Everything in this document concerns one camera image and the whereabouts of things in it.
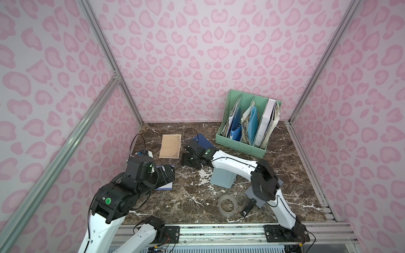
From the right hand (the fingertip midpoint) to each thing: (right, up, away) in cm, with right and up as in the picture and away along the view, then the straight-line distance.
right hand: (182, 163), depth 87 cm
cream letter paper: (-11, +8, +20) cm, 24 cm away
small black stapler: (+34, -20, -9) cm, 41 cm away
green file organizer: (+29, +17, +8) cm, 35 cm away
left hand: (-2, +1, -24) cm, 24 cm away
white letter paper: (-7, -13, -1) cm, 14 cm away
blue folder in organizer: (+40, +22, +4) cm, 46 cm away
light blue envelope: (+23, -9, +3) cm, 25 cm away
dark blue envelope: (+11, +11, +23) cm, 28 cm away
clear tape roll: (+25, -17, -5) cm, 31 cm away
